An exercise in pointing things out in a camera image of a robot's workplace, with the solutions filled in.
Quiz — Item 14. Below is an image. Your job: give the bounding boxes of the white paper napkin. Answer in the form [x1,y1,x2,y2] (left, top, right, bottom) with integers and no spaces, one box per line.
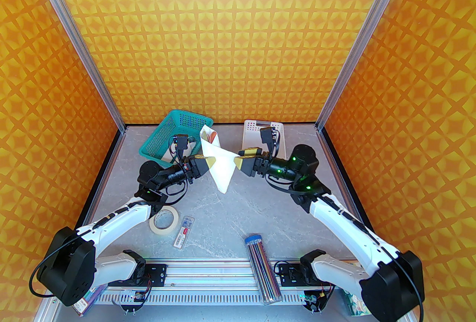
[200,125,238,194]

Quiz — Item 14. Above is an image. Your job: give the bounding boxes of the white plastic perforated basket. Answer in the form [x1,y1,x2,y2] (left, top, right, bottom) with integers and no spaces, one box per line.
[242,120,287,165]

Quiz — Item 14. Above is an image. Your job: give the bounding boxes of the rolled white napkin bundle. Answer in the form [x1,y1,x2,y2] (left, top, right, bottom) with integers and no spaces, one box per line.
[161,142,186,165]

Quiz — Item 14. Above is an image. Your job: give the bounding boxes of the masking tape roll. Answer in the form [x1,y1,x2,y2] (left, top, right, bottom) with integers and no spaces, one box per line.
[149,206,180,237]

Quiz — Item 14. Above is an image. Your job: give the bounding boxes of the teal plastic mesh basket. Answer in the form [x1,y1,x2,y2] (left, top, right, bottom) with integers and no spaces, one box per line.
[139,109,214,169]

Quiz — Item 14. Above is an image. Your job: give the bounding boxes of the small clear refill box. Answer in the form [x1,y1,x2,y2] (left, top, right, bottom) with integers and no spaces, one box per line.
[173,216,194,249]

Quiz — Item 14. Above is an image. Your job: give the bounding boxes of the clear pencil tube blue cap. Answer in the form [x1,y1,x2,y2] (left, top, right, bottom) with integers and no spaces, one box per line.
[244,234,282,306]

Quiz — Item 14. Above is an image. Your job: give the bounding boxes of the small controller board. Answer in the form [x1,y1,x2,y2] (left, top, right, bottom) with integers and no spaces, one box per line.
[122,289,148,313]
[303,289,330,313]

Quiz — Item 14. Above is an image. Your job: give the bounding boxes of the colour marker pack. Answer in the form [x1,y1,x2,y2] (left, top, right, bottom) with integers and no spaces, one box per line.
[72,285,108,315]

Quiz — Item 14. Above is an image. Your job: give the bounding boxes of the cartoon print tissue pack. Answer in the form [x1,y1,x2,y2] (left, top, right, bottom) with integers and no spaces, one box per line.
[342,293,369,317]

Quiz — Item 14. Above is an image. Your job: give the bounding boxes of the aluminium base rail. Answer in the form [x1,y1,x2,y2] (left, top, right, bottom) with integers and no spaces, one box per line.
[93,257,357,291]

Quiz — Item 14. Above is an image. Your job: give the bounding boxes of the white slotted cable duct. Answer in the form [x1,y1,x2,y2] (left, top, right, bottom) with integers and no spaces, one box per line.
[99,289,309,305]

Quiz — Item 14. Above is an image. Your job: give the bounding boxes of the aluminium frame post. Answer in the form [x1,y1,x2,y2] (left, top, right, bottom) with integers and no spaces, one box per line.
[315,0,420,129]
[19,0,126,131]

